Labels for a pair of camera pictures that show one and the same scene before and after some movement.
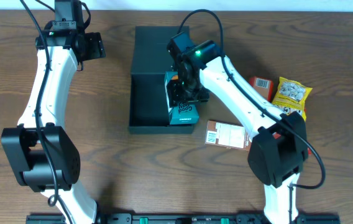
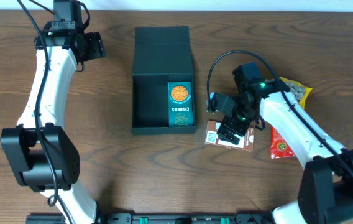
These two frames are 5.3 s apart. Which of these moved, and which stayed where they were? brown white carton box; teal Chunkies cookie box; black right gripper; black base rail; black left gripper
Moved: black right gripper; teal Chunkies cookie box
Stayed: black left gripper; black base rail; brown white carton box
